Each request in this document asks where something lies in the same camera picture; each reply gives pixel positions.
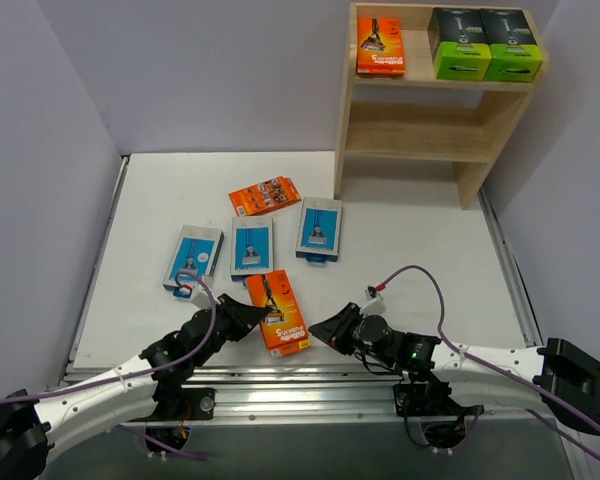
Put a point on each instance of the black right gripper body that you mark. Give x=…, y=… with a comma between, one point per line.
x=346, y=329

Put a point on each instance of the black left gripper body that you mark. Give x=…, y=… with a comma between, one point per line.
x=227, y=319

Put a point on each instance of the orange Gillette Fusion5 box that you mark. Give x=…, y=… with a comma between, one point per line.
x=284, y=330

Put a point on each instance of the harry's razor box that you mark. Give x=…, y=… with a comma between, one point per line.
x=319, y=230
x=251, y=246
x=195, y=255

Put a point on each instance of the orange styler box back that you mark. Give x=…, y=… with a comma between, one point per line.
x=264, y=197

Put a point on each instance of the orange styler box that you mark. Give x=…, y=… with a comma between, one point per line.
x=264, y=197
x=380, y=50

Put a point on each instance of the black green GilletteLabs box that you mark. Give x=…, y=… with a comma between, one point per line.
x=515, y=54
x=458, y=43

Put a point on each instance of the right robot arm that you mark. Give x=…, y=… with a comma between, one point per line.
x=559, y=377

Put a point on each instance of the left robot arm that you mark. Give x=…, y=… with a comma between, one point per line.
x=36, y=428

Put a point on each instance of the wooden shelf unit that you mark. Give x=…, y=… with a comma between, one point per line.
x=471, y=139

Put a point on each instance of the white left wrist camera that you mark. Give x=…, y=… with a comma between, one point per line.
x=195, y=292

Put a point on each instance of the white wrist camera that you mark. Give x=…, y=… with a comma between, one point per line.
x=195, y=292
x=375, y=304

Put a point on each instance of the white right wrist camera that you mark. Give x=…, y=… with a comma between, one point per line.
x=375, y=304

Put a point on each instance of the aluminium rail base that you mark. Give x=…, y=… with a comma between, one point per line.
x=290, y=395

